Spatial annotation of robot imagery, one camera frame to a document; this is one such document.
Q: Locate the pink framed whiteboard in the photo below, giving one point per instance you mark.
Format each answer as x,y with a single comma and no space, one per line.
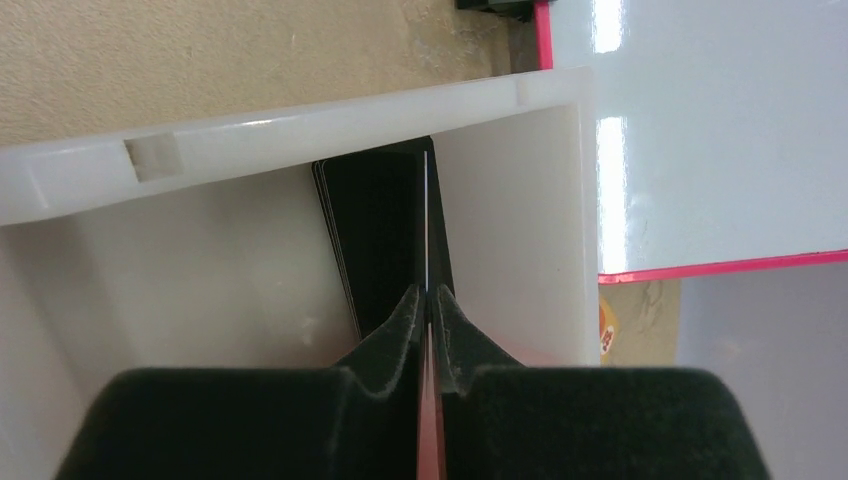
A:
721,131

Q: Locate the orange spiral notebook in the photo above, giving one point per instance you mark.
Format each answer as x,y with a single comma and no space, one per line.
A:
609,329

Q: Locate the white plastic bin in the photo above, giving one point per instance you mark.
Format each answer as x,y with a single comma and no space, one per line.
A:
203,243

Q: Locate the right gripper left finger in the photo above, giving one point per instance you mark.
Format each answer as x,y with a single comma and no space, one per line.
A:
355,419

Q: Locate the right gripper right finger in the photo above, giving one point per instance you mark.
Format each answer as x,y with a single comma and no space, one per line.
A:
501,419

